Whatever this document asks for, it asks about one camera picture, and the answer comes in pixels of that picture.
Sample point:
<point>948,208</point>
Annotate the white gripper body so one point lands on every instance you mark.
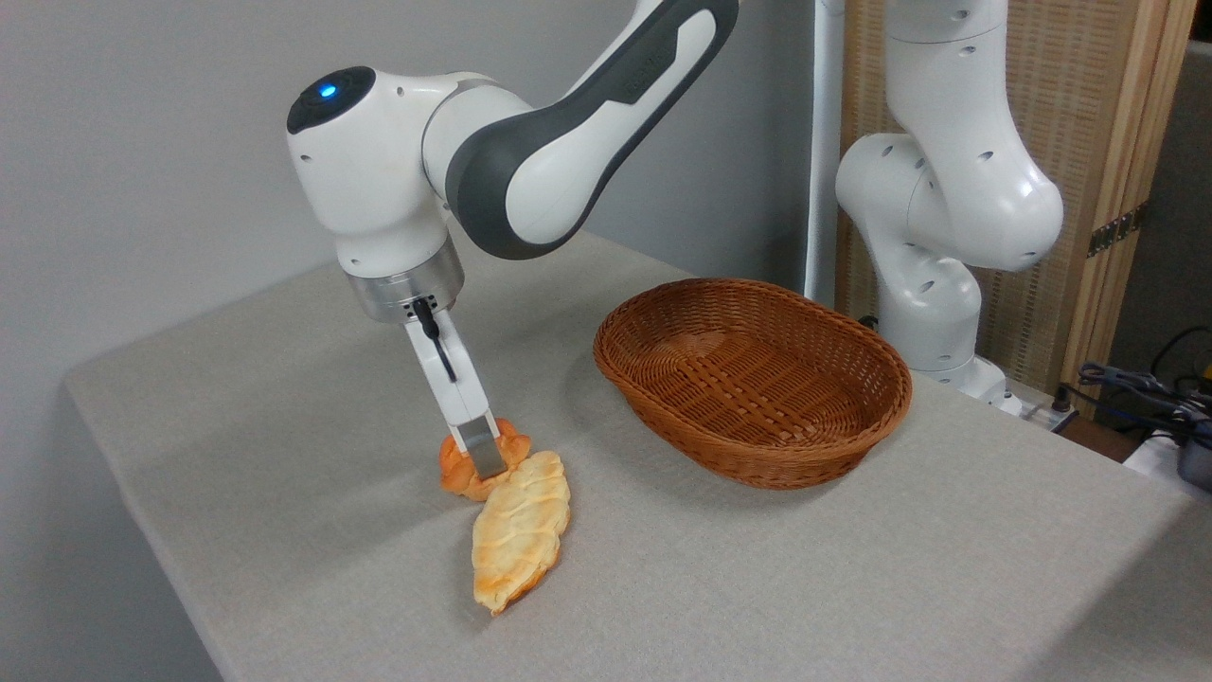
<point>459,384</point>

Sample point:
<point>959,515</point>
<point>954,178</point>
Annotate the dark metal screen hinge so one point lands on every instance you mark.
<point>1117,229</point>

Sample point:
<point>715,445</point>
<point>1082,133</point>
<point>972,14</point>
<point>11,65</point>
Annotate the grey tablecloth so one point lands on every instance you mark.
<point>284,474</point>

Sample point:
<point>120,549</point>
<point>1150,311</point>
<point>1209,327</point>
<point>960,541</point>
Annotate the white vertical pole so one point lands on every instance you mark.
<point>826,142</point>

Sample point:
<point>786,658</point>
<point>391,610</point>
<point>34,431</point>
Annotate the brown wicker basket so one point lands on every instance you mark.
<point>757,388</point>

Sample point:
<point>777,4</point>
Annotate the round orange bread roll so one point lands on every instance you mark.
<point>459,478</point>

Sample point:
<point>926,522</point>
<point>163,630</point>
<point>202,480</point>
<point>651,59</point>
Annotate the long braided bread loaf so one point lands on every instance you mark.
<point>521,530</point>

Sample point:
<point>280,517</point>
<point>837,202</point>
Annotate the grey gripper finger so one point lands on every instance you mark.
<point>488,455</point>

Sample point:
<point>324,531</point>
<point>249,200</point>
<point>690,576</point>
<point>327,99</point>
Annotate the grey device with white cloth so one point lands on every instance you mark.
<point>1195,464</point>

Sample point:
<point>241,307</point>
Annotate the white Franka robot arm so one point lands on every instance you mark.
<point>530,170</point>

